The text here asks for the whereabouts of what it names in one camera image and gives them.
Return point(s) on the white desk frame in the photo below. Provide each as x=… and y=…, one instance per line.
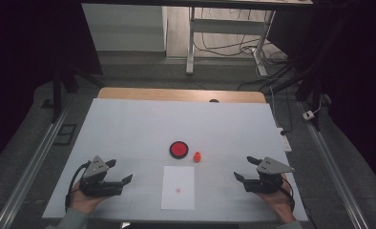
x=227, y=27

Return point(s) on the person's left hand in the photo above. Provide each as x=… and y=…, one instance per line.
x=84, y=202

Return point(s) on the dark curtain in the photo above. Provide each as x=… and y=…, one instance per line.
x=358, y=79
x=20, y=63

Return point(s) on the white power strip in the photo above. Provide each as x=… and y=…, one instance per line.
x=285, y=141

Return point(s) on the black metal stand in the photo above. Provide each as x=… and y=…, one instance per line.
x=57, y=95
x=310, y=86

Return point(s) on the orange stamp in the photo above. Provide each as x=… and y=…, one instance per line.
x=197, y=157

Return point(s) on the round red ink pad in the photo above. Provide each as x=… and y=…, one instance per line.
x=179, y=149

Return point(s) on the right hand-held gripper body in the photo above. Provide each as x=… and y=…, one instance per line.
x=267, y=181

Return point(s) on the small white adapter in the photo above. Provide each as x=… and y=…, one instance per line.
x=308, y=115

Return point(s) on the large white table cover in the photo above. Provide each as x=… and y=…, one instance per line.
x=129, y=127

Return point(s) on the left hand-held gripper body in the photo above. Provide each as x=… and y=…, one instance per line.
x=95, y=184

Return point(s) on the small white paper sheet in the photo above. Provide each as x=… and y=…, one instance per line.
x=176, y=178

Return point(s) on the black floor frame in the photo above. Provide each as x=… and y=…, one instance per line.
x=59, y=140

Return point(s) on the metal floor rail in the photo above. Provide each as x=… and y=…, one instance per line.
x=33, y=159
x=332, y=165

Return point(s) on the person's right hand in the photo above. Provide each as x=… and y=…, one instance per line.
x=276, y=203

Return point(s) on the light grey cabinet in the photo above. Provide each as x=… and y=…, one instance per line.
x=125, y=28

